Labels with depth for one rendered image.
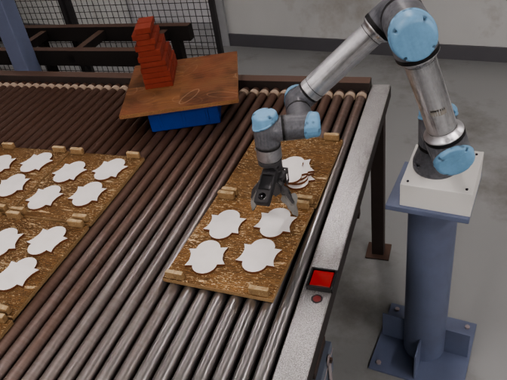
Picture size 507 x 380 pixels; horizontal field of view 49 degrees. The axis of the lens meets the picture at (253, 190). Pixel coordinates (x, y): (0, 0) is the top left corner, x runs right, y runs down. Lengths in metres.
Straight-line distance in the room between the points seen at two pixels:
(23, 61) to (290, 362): 2.43
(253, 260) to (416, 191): 0.59
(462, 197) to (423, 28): 0.63
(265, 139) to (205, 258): 0.41
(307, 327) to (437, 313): 0.93
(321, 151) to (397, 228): 1.18
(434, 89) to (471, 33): 3.33
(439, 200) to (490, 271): 1.14
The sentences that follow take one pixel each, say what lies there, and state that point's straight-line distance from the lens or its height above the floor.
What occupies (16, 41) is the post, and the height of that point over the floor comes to 1.12.
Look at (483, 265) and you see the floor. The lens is 3.02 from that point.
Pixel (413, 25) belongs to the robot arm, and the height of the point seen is 1.56.
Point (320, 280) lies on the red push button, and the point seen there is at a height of 0.93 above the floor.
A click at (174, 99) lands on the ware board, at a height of 1.04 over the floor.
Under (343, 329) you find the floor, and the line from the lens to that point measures 2.69.
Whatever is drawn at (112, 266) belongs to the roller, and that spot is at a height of 0.91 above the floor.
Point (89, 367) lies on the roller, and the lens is 1.59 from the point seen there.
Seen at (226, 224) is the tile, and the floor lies 0.95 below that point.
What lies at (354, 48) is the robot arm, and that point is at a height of 1.44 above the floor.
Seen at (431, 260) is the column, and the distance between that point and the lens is 2.14.
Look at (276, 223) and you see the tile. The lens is 1.78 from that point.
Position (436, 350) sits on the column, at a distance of 2.55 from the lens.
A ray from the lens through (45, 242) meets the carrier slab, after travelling 1.99.
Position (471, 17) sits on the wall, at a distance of 4.86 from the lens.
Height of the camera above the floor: 2.09
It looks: 36 degrees down
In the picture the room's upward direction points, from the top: 10 degrees counter-clockwise
